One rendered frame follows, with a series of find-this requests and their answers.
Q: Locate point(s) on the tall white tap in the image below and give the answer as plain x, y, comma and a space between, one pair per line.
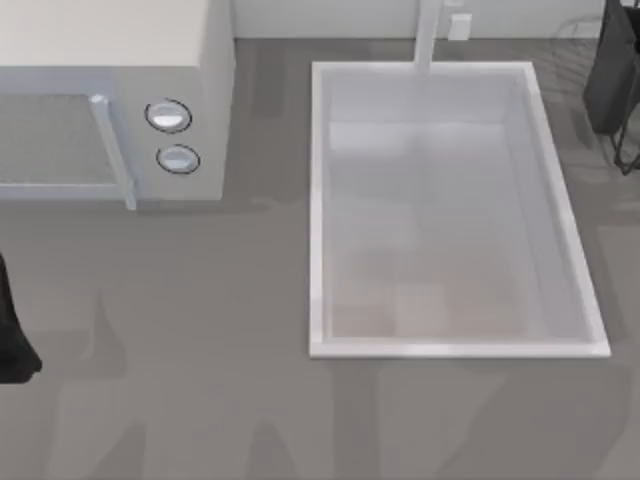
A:
426, 35

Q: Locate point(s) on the white wall socket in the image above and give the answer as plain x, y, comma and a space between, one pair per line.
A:
459, 26

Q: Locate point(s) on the small silver microwave knob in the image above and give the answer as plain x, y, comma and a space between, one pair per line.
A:
177, 159

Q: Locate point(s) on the pale microwave oven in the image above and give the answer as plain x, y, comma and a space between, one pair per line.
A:
210, 125

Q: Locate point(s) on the microwave oven door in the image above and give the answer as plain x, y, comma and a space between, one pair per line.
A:
45, 140

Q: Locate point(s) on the large silver microwave knob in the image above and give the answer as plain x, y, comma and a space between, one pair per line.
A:
168, 115

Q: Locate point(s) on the white sink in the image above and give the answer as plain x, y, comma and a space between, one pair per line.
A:
440, 210

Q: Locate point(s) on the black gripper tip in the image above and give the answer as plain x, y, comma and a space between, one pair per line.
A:
12, 345

